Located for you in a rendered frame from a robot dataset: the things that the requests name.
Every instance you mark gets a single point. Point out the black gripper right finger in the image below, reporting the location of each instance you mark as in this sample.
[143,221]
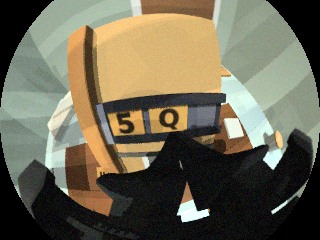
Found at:
[208,171]

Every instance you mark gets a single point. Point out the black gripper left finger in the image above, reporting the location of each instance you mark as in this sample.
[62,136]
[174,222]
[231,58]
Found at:
[162,180]

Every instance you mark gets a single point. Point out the flat wooden board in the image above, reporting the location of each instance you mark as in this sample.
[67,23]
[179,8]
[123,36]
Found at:
[224,72]

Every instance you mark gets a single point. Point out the grey cylinder with tan lid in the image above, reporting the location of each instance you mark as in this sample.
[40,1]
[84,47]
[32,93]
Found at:
[274,141]

